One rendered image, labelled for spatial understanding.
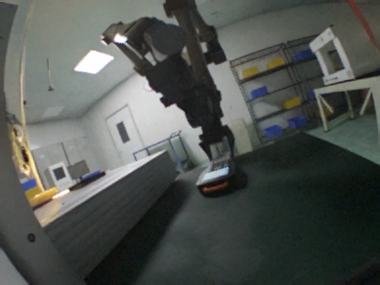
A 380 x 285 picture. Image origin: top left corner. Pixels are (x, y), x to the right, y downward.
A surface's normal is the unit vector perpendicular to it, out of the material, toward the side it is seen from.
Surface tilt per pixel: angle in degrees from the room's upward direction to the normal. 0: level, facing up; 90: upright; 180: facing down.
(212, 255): 0
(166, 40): 104
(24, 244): 90
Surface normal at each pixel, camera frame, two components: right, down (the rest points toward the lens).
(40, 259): 0.88, -0.33
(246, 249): -0.38, -0.92
